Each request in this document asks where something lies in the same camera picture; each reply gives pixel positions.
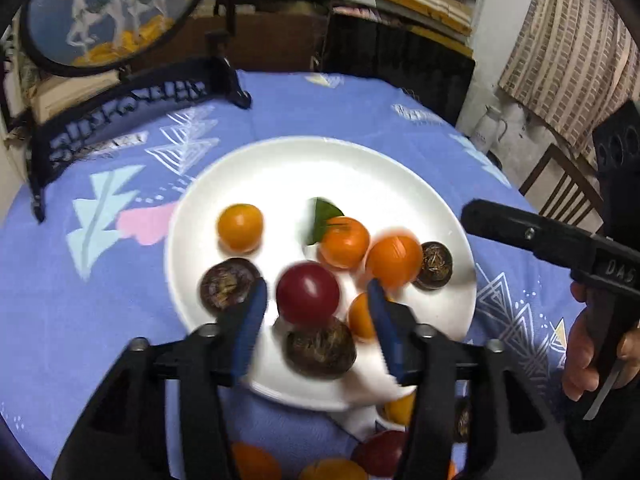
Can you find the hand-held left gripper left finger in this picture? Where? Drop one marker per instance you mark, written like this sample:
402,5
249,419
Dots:
249,327

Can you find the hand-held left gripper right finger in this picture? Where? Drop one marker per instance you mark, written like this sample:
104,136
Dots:
382,327

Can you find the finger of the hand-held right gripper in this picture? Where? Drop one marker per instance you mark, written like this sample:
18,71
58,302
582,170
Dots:
515,227

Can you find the dark red plum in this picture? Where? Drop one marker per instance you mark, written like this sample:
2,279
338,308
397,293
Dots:
380,452
307,292

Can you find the small white dish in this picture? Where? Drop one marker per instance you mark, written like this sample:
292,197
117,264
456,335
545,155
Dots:
362,417

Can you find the large white plate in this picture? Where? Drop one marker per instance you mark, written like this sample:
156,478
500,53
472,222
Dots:
320,170

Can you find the person's right hand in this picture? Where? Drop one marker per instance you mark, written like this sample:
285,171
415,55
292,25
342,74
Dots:
577,355

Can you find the orange tangerine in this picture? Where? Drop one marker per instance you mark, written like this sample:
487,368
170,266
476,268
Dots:
332,470
361,317
395,260
400,407
252,462

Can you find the dark purple mangosteen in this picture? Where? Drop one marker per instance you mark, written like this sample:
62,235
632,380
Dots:
320,350
225,285
434,265
462,420

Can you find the wooden chair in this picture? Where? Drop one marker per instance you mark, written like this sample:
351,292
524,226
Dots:
560,185

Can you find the tangerine with green leaf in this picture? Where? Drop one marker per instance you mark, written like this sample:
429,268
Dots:
345,245

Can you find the yellow-orange tangerine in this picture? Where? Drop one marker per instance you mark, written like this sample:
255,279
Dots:
240,227

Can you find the white pitcher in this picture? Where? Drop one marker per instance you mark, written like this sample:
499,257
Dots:
487,127

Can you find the blue printed tablecloth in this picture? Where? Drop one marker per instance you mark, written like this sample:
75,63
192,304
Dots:
90,310

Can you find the striped beige curtain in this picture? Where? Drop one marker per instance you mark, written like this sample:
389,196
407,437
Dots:
570,50

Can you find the black cabinet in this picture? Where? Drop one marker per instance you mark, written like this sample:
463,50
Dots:
400,55

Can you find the round horse table screen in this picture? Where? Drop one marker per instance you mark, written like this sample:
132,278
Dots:
115,10

